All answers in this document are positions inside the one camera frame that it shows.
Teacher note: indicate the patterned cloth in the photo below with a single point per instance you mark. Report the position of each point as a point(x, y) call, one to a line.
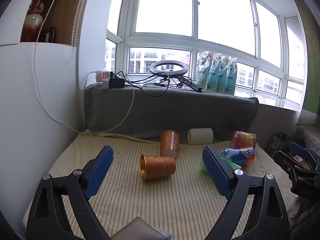
point(308, 135)

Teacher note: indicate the green printed package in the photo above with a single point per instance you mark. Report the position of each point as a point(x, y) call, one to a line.
point(278, 143)

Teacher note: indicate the orange speckled paper cup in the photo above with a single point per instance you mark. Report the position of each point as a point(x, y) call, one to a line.
point(157, 167)
point(170, 142)

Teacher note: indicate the white power strip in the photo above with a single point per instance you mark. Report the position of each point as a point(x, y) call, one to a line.
point(101, 75)

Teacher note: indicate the green plastic cup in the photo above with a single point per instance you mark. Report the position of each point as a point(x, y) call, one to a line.
point(231, 164)

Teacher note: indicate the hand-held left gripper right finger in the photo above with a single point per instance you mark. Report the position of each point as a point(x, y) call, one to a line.
point(217, 173)

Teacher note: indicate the grey plug adapter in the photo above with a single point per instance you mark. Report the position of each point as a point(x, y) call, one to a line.
point(105, 84)

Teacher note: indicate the white window frame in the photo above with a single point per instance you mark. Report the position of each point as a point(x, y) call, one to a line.
point(195, 43)

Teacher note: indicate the grey blanket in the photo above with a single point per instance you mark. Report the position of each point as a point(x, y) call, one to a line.
point(175, 112)

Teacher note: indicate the red white vase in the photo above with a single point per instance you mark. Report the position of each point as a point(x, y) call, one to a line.
point(33, 21)

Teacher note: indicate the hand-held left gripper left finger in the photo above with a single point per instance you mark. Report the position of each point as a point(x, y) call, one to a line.
point(99, 171)

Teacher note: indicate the dark bottles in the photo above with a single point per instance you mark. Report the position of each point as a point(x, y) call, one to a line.
point(48, 34)

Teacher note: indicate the grey cloth pad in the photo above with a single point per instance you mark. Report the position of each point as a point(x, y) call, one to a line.
point(142, 230)

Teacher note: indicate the white paper roll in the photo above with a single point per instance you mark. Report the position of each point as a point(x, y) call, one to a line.
point(200, 135)

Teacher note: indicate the wooden shelf niche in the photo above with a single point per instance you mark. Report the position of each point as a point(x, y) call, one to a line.
point(66, 17)

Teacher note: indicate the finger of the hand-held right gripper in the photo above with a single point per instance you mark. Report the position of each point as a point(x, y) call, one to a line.
point(298, 148)
point(285, 158)

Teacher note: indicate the teal white refill pouch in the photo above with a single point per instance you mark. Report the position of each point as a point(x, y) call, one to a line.
point(231, 80)
point(203, 73)
point(223, 78)
point(214, 76)

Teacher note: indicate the black power adapter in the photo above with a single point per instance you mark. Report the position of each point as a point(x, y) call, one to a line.
point(116, 82)

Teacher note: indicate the striped beige mat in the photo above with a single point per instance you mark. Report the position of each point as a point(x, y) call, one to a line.
point(160, 200)

